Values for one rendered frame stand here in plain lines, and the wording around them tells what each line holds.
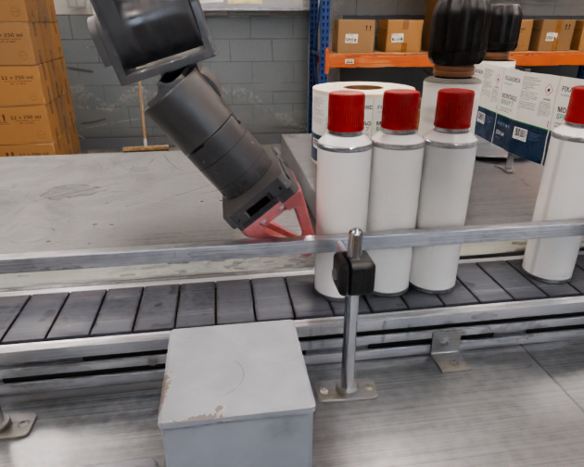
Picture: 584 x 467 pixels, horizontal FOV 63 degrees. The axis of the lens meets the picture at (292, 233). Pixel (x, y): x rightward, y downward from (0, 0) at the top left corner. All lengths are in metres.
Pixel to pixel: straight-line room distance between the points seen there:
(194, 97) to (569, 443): 0.41
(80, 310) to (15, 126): 3.21
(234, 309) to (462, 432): 0.23
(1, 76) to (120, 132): 1.66
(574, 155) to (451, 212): 0.13
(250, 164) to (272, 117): 4.50
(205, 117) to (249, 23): 4.42
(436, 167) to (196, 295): 0.27
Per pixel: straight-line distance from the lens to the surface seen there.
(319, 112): 0.94
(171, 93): 0.40
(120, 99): 4.98
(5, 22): 3.62
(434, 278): 0.51
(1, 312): 0.55
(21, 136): 3.70
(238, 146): 0.41
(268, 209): 0.43
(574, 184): 0.55
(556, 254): 0.58
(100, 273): 0.53
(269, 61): 4.84
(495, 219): 0.75
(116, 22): 0.40
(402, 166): 0.45
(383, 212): 0.47
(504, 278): 0.58
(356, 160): 0.43
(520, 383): 0.52
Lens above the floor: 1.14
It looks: 24 degrees down
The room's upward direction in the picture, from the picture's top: straight up
